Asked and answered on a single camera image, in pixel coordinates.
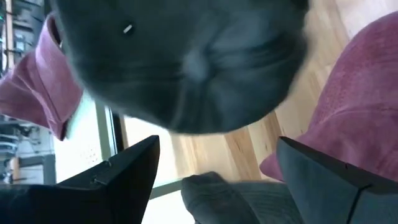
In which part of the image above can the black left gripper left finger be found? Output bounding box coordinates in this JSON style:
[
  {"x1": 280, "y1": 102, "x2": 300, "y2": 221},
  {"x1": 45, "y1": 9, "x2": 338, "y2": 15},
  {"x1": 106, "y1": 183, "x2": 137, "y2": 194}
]
[{"x1": 0, "y1": 134, "x2": 161, "y2": 224}]

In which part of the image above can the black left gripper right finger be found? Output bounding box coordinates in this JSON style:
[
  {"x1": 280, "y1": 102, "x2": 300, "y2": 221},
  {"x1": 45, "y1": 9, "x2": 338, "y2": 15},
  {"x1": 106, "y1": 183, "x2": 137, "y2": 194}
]
[{"x1": 275, "y1": 136, "x2": 398, "y2": 224}]

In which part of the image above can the maroon baseball cap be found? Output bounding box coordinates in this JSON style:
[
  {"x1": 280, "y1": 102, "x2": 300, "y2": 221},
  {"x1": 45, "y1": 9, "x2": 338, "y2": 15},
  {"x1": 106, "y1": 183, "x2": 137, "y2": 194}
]
[
  {"x1": 259, "y1": 11, "x2": 398, "y2": 183},
  {"x1": 0, "y1": 14, "x2": 84, "y2": 141}
]

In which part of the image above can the dark grey baseball cap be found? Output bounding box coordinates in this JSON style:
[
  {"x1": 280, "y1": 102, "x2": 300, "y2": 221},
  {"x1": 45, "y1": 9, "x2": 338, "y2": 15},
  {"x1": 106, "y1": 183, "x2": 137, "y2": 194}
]
[
  {"x1": 50, "y1": 0, "x2": 311, "y2": 135},
  {"x1": 180, "y1": 170, "x2": 304, "y2": 224}
]

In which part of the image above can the black aluminium table frame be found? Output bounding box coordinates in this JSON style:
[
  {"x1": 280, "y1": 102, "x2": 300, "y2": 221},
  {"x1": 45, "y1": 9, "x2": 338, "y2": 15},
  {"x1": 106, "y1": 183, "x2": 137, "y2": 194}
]
[{"x1": 111, "y1": 112, "x2": 126, "y2": 150}]

